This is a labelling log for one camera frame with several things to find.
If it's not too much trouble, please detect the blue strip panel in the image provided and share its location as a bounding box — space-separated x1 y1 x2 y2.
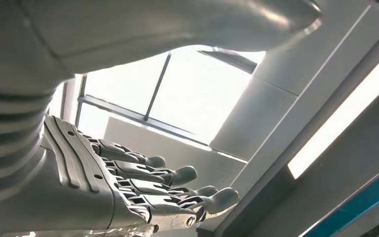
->
302 175 379 237

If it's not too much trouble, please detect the long ceiling light strip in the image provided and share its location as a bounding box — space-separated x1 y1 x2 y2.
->
287 42 379 180

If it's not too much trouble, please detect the dark window frame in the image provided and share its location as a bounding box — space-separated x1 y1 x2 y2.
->
60 48 265 164

